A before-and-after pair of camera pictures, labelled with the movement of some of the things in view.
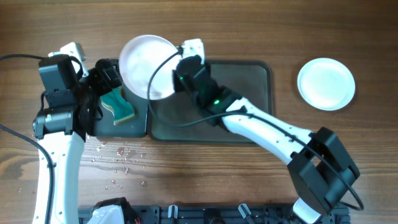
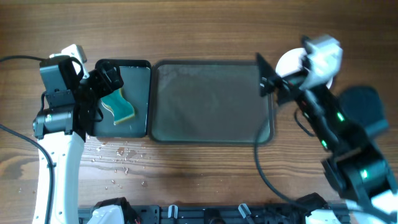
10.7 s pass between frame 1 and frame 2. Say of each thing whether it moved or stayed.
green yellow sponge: stayed
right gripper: moved
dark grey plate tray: stayed
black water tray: stayed
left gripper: stayed
